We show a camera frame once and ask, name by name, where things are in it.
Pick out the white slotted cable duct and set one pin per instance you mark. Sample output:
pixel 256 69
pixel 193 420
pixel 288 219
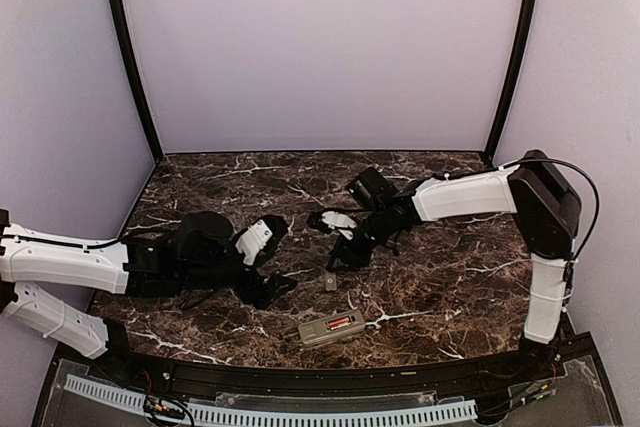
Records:
pixel 199 414

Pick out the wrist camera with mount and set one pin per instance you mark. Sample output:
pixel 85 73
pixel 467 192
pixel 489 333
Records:
pixel 257 243
pixel 328 221

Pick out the right black frame post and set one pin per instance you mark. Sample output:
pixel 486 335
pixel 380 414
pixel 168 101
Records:
pixel 516 59

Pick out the grey remote control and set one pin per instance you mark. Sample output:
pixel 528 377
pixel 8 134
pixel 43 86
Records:
pixel 316 332

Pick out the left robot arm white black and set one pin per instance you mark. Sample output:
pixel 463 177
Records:
pixel 203 253

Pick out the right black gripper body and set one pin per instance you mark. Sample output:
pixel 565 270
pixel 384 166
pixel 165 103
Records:
pixel 381 230

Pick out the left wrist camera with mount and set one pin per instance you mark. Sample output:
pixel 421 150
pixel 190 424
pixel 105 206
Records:
pixel 257 243

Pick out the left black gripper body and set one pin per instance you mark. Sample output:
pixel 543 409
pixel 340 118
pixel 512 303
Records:
pixel 249 293

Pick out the left black frame post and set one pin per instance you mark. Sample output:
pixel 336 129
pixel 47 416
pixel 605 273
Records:
pixel 134 78

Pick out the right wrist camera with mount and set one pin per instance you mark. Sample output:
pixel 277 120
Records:
pixel 328 221

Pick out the gold grey AAA battery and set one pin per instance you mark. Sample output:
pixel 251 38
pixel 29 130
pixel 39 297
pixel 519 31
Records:
pixel 333 326

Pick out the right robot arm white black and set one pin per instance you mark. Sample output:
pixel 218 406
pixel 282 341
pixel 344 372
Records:
pixel 543 206

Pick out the black frame post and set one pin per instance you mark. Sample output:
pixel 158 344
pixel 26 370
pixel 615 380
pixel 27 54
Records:
pixel 134 78
pixel 516 59

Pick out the black front rail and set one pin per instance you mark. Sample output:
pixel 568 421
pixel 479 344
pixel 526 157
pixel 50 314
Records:
pixel 488 376

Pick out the red AAA battery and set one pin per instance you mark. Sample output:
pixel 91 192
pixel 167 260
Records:
pixel 347 318

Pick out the grey battery cover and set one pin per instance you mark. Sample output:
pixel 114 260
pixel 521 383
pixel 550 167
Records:
pixel 330 283

